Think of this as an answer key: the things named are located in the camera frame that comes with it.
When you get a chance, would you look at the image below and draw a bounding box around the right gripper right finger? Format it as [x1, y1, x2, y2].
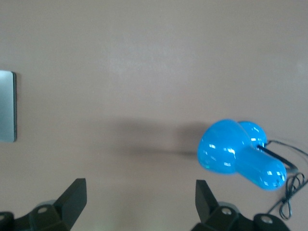
[190, 179, 291, 231]

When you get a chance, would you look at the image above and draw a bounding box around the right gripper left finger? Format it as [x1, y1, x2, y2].
[0, 178, 88, 231]

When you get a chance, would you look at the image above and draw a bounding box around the grey laptop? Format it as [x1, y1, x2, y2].
[0, 70, 18, 143]

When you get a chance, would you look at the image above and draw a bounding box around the blue desk lamp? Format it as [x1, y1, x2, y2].
[197, 118, 299, 193]

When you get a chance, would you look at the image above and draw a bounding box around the thin black lamp cord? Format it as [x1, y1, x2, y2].
[264, 139, 308, 220]

